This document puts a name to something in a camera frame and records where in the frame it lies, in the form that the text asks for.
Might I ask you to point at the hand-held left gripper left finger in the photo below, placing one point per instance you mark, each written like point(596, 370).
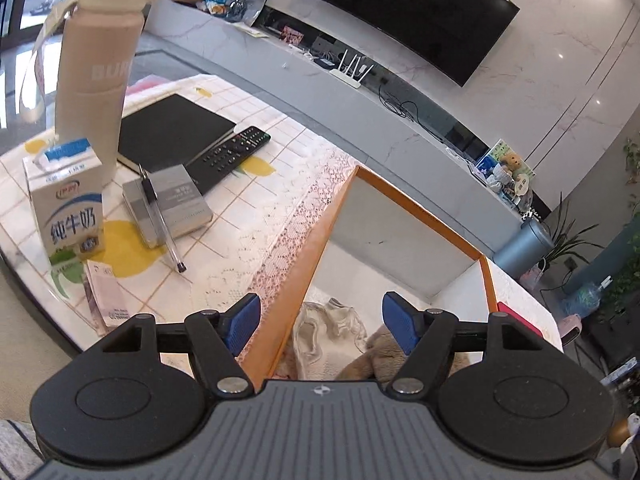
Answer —
point(242, 322)

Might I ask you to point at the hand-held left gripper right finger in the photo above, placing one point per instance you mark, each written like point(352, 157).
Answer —
point(402, 322)

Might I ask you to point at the beige cloth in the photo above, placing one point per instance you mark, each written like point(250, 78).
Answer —
point(372, 358)

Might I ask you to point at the orange storage box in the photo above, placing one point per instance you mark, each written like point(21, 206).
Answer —
point(295, 312)

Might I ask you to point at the cream cloth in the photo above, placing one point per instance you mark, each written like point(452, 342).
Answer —
point(325, 355)

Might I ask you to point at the checkered lemon print tablecloth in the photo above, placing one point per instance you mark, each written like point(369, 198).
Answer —
point(225, 240)

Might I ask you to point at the red card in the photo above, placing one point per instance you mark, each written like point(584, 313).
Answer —
point(515, 317)

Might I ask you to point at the clear ballpoint pen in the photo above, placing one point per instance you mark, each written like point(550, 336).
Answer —
point(162, 225)

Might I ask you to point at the grey rectangular box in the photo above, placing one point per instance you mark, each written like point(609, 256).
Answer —
point(182, 205)

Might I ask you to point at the pink paper slip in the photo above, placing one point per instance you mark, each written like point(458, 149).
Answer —
point(107, 300)

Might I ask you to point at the blue-grey trash bin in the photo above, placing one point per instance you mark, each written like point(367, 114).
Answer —
point(522, 250)

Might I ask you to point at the pink space heater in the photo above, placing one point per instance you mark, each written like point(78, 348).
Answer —
point(571, 327)

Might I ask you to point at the black remote control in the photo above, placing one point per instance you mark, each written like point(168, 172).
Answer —
point(230, 152)

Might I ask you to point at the blue water jug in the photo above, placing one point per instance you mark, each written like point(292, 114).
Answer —
point(585, 300)

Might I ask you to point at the small teddy bear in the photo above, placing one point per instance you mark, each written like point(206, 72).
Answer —
point(509, 170)

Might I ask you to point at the long-leaf potted plant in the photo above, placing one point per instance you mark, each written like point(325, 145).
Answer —
point(570, 240)

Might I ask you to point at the plush toys and books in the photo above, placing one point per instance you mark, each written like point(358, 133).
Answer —
point(500, 152)

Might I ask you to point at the white blue milk carton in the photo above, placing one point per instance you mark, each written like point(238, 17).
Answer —
point(65, 220)

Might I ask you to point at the black notebook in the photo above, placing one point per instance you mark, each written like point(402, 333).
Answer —
point(170, 130)

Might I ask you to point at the white marble tv cabinet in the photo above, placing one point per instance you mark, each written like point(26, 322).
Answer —
point(350, 105)

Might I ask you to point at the leafy green shelf plant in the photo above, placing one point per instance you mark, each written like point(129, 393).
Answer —
point(627, 260)

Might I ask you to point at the white router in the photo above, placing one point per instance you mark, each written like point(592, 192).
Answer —
point(350, 72)

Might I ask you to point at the grey patterned cloth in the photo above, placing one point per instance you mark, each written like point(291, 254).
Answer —
point(17, 452)

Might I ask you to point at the pink water bottle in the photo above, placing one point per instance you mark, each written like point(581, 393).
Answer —
point(95, 85)

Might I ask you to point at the small pink photo frame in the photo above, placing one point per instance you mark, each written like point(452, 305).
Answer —
point(292, 36)

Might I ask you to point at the black wall television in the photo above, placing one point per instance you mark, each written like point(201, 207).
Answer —
point(410, 10)

